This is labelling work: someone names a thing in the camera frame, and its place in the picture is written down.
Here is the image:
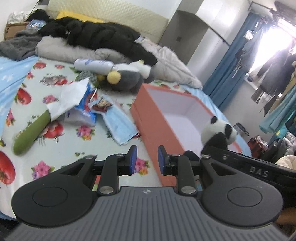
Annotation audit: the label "blue curtain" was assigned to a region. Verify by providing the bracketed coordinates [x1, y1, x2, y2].
[203, 12, 261, 111]

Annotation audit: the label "white wardrobe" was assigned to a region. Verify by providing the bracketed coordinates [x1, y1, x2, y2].
[158, 0, 250, 68]

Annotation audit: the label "hanging clothes on rack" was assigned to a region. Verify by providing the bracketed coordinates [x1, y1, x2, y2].
[235, 14, 296, 140]

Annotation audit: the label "blue face mask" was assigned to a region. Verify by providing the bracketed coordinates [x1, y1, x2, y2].
[102, 105, 138, 145]

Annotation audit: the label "green long-handled massage brush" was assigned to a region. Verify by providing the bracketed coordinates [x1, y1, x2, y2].
[13, 110, 51, 156]

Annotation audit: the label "white tissue paper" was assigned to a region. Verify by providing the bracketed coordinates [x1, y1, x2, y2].
[47, 77, 89, 121]

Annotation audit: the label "grey blanket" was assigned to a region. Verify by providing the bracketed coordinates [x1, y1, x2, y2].
[1, 29, 42, 61]

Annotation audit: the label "orange cardboard box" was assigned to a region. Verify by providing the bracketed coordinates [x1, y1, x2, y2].
[129, 83, 243, 187]

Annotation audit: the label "grey penguin plush toy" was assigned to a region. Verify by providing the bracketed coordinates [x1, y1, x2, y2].
[93, 60, 155, 93]

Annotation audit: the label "yellow pillow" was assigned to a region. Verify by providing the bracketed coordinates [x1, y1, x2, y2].
[56, 10, 103, 23]

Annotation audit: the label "white lotion bottle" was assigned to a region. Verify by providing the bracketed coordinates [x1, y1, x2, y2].
[74, 59, 115, 75]

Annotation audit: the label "black wire basket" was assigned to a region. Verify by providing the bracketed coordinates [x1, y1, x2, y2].
[234, 123, 249, 140]

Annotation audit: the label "beige quilt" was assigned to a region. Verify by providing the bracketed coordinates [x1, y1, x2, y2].
[35, 36, 202, 89]

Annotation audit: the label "small panda plush toy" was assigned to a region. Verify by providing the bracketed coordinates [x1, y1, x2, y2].
[184, 115, 238, 163]

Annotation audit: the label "light blue blanket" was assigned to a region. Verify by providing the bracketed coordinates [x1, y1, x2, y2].
[0, 55, 39, 135]

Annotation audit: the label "blue tissue packet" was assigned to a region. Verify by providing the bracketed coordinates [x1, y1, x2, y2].
[64, 84, 96, 126]

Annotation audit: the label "red foil snack packet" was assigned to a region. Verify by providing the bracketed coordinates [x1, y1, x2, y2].
[88, 97, 113, 113]

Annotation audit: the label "cream fleece blanket pile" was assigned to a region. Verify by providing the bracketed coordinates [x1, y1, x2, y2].
[276, 155, 296, 170]

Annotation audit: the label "black puffer jacket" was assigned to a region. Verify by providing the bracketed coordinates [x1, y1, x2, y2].
[28, 9, 157, 66]

